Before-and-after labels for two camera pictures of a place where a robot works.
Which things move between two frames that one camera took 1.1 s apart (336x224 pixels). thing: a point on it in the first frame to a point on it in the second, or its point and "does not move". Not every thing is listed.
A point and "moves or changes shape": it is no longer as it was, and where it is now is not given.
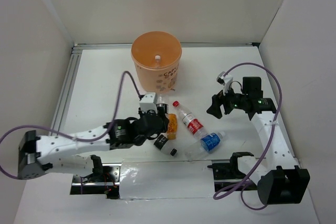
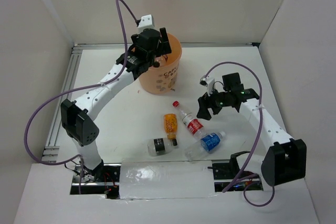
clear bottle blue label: [207, 143] does not move
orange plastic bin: [156, 56] does not move
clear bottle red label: [194, 127] does not move
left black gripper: [165, 128] to [164, 46]
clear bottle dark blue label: [162, 107] to [160, 61]
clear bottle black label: [161, 143] moves or changes shape
